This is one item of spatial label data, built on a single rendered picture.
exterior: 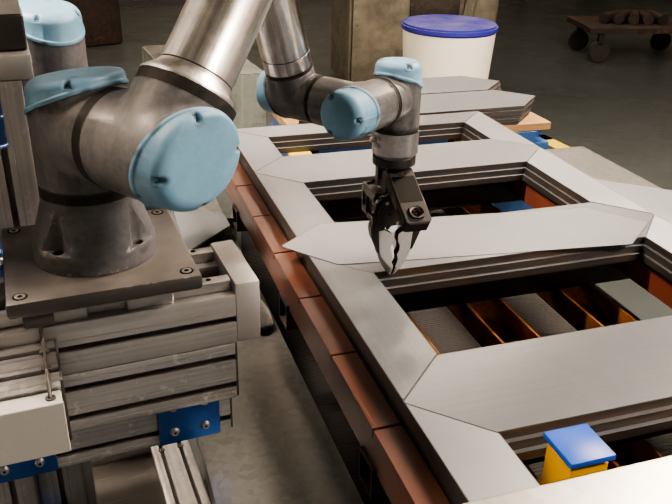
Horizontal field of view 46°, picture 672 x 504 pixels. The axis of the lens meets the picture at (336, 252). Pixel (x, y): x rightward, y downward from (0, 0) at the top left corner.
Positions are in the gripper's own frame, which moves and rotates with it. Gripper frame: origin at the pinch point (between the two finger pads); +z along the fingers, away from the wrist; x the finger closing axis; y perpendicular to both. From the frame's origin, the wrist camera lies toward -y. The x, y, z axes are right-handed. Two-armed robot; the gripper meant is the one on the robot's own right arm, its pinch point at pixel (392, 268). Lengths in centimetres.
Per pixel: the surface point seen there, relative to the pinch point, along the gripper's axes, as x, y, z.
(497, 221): -28.5, 15.1, 0.8
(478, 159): -42, 50, 1
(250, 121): -45, 330, 72
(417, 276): -4.9, 0.4, 2.4
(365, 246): 1.0, 11.1, 0.7
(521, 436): -0.4, -43.5, 2.4
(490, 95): -75, 105, 1
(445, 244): -13.8, 8.0, 0.8
